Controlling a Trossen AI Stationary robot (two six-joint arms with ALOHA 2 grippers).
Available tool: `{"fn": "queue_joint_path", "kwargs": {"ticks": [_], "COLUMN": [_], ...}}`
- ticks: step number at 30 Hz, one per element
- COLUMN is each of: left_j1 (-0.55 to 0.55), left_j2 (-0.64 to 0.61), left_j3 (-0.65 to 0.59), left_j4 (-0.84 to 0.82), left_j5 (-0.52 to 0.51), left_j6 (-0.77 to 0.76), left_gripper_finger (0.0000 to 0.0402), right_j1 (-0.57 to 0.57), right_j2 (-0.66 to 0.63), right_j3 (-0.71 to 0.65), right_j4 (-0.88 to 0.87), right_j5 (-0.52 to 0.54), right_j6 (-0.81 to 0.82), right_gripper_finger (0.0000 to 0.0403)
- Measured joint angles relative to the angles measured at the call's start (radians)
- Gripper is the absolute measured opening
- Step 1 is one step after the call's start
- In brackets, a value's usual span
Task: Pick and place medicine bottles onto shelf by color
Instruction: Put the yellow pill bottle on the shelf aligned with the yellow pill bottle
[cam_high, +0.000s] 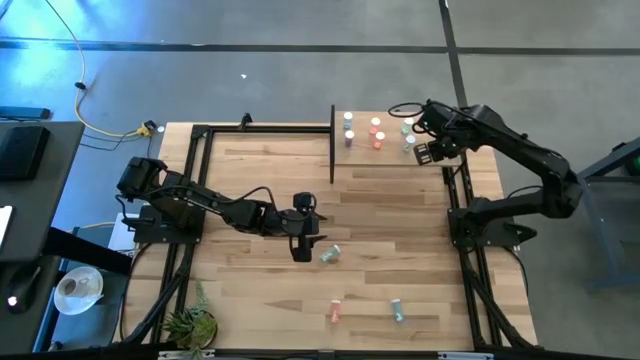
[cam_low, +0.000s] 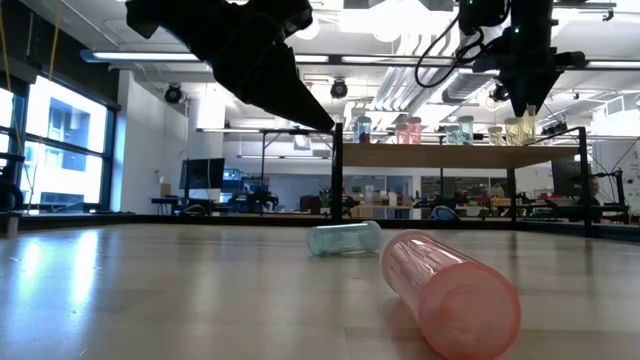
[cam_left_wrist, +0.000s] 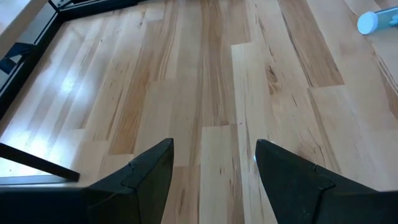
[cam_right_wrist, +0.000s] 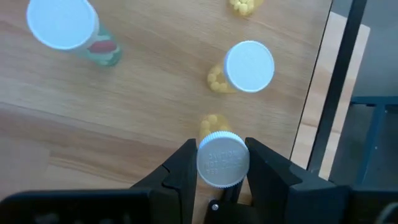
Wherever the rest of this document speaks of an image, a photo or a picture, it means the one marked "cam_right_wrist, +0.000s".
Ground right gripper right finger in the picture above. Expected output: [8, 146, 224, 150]
[244, 138, 351, 224]

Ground small yellow medicine bottle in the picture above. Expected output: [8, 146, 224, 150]
[229, 0, 265, 16]

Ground blue bottle red white capsules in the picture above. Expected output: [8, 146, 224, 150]
[26, 0, 123, 67]

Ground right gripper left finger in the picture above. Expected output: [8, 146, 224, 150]
[130, 139, 200, 224]

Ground wooden shelf with black frame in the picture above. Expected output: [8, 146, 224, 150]
[0, 0, 368, 224]

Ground tall yellow medicine bottle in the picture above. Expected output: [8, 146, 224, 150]
[196, 113, 251, 189]

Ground medium yellow medicine bottle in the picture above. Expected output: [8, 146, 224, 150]
[207, 40, 275, 94]

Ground blue metal frame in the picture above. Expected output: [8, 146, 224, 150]
[351, 96, 398, 187]

